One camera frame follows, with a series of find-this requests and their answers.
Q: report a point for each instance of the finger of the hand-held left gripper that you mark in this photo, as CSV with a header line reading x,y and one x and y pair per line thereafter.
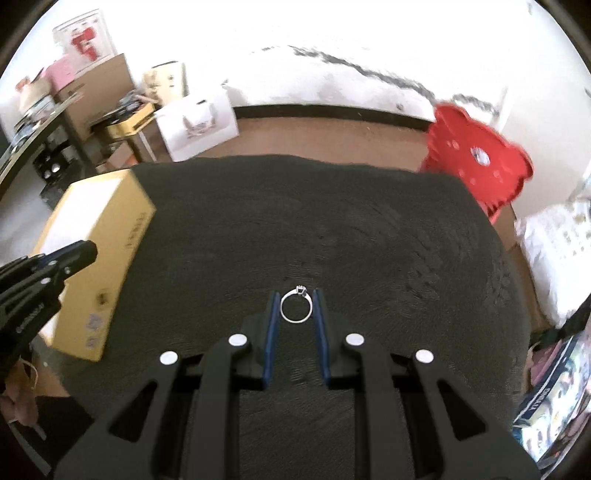
x,y
76,256
32,277

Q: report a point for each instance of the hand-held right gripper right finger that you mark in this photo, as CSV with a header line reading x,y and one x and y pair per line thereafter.
x,y
322,341

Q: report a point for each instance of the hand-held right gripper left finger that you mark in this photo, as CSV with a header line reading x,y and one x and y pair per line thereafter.
x,y
273,341

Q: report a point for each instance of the yellow cardboard box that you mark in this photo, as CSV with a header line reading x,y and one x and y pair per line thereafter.
x,y
115,221

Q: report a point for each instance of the person's left hand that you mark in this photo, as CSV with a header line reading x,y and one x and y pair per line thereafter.
x,y
18,401

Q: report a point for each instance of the black glass table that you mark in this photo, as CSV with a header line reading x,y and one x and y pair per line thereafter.
x,y
32,138

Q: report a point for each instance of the flat yellow and black box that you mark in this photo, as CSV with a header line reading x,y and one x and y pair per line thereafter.
x,y
127,122

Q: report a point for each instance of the beige bag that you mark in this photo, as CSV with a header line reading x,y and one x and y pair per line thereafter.
x,y
32,92

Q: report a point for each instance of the large brown cardboard box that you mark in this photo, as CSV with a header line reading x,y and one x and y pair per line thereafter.
x,y
106,87

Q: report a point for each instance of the white gift bag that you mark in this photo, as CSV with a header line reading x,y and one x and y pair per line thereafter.
x,y
198,124

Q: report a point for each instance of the pink box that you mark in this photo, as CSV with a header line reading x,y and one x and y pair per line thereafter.
x,y
60,74

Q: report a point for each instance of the brown paper bag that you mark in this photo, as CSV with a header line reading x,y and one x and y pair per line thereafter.
x,y
164,78

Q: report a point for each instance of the framed photo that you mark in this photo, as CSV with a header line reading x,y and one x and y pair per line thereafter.
x,y
85,41

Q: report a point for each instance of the printed colourful bag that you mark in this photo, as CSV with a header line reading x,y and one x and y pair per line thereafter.
x,y
558,392

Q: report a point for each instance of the red plastic chair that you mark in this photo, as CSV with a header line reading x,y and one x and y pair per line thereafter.
x,y
457,134

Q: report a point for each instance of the white plastic bag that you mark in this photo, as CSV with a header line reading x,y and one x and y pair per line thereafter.
x,y
558,249

